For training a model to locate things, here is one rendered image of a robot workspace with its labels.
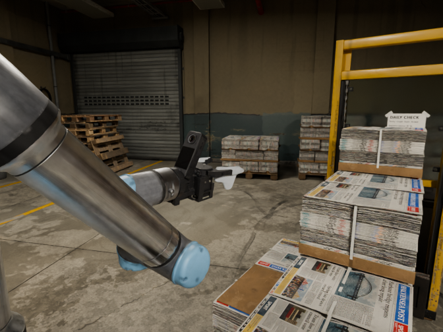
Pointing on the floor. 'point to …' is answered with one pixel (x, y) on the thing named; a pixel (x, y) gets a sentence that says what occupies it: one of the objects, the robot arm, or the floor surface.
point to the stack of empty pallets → (86, 134)
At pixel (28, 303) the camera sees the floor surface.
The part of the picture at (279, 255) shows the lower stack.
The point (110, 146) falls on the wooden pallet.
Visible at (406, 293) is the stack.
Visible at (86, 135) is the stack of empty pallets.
